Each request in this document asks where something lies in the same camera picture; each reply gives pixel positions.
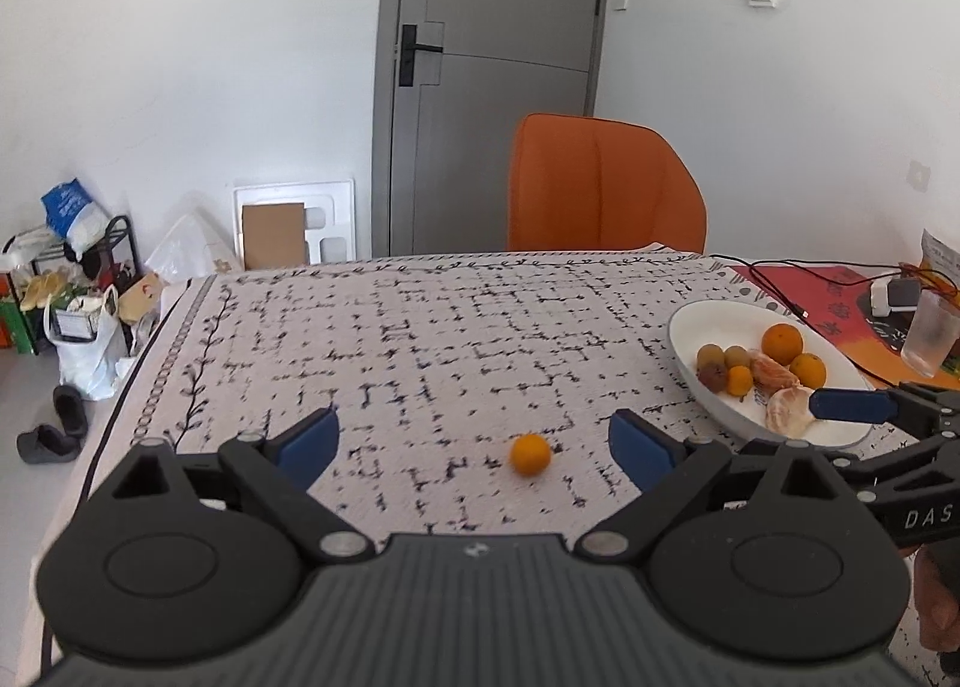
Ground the red paper mat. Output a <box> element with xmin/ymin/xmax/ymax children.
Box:
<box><xmin>732</xmin><ymin>263</ymin><xmax>958</xmax><ymax>389</ymax></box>

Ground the patterned tablecloth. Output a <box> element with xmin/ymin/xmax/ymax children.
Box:
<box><xmin>13</xmin><ymin>241</ymin><xmax>960</xmax><ymax>687</ymax></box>

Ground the blue white bag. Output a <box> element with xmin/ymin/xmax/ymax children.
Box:
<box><xmin>41</xmin><ymin>178</ymin><xmax>110</xmax><ymax>256</ymax></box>

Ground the white ceramic plate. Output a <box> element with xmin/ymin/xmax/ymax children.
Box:
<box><xmin>667</xmin><ymin>300</ymin><xmax>872</xmax><ymax>448</ymax></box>

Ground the large orange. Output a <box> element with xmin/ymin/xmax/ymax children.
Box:
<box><xmin>760</xmin><ymin>323</ymin><xmax>804</xmax><ymax>367</ymax></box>

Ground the grey door with handle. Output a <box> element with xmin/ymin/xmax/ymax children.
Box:
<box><xmin>371</xmin><ymin>0</ymin><xmax>605</xmax><ymax>256</ymax></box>

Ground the small mandarin orange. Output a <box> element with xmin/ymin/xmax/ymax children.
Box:
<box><xmin>726</xmin><ymin>365</ymin><xmax>754</xmax><ymax>400</ymax></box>

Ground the snack bag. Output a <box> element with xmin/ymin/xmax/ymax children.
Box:
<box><xmin>918</xmin><ymin>229</ymin><xmax>960</xmax><ymax>292</ymax></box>

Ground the white charger block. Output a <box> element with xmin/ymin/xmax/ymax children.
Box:
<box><xmin>869</xmin><ymin>276</ymin><xmax>923</xmax><ymax>318</ymax></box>

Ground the clear plastic cup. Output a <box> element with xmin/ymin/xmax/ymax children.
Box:
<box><xmin>900</xmin><ymin>290</ymin><xmax>960</xmax><ymax>378</ymax></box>

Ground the orange chair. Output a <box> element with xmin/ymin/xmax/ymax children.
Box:
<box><xmin>508</xmin><ymin>113</ymin><xmax>708</xmax><ymax>253</ymax></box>

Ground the green kiwi fruit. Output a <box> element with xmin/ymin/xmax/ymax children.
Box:
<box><xmin>697</xmin><ymin>344</ymin><xmax>726</xmax><ymax>368</ymax></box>
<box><xmin>724</xmin><ymin>346</ymin><xmax>752</xmax><ymax>368</ymax></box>

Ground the white foam packaging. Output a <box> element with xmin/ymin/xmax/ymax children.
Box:
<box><xmin>233</xmin><ymin>180</ymin><xmax>356</xmax><ymax>271</ymax></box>

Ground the tiny mandarin orange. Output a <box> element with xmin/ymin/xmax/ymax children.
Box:
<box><xmin>509</xmin><ymin>433</ymin><xmax>553</xmax><ymax>478</ymax></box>

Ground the white plastic bag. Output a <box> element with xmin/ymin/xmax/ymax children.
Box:
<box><xmin>43</xmin><ymin>286</ymin><xmax>127</xmax><ymax>401</ymax></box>

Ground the black slipper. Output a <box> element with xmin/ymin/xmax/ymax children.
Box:
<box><xmin>16</xmin><ymin>385</ymin><xmax>89</xmax><ymax>464</ymax></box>

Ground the black usb cable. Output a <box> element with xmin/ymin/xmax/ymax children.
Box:
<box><xmin>707</xmin><ymin>251</ymin><xmax>932</xmax><ymax>388</ymax></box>

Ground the large peeled pomelo piece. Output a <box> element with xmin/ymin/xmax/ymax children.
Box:
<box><xmin>765</xmin><ymin>386</ymin><xmax>817</xmax><ymax>439</ymax></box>

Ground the dark red fruit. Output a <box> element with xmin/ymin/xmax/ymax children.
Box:
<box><xmin>697</xmin><ymin>361</ymin><xmax>729</xmax><ymax>393</ymax></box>

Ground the person's right hand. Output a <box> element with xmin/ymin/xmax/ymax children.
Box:
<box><xmin>900</xmin><ymin>547</ymin><xmax>960</xmax><ymax>653</ymax></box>

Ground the small peeled pomelo piece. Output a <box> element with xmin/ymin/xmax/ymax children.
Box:
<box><xmin>750</xmin><ymin>350</ymin><xmax>800</xmax><ymax>394</ymax></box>

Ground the brown cardboard piece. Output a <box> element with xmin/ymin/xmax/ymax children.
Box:
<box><xmin>241</xmin><ymin>203</ymin><xmax>308</xmax><ymax>271</ymax></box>

